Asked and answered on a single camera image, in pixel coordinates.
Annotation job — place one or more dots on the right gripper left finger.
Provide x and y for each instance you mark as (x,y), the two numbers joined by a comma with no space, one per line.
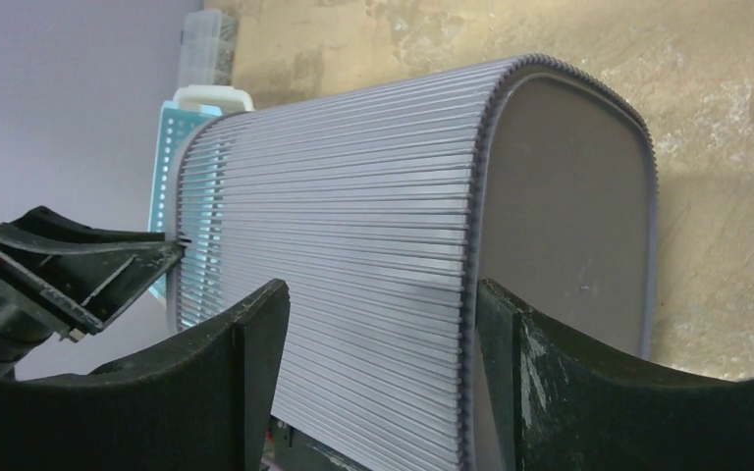
(199,400)

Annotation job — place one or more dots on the grey mesh basket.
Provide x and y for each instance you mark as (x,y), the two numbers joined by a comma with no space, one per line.
(382,207)

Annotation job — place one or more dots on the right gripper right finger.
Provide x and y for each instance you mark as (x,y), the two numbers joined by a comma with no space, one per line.
(557,399)

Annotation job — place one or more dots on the white plastic tray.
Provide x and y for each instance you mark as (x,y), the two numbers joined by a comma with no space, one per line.
(226,98)

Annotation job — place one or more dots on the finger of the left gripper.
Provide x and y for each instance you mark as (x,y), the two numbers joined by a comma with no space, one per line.
(41,223)
(81,289)

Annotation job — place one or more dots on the clear compartment organizer box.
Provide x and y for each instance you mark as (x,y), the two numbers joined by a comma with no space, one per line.
(207,48)

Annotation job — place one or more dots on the light blue plastic crate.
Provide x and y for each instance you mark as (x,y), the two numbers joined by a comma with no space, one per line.
(175,126)

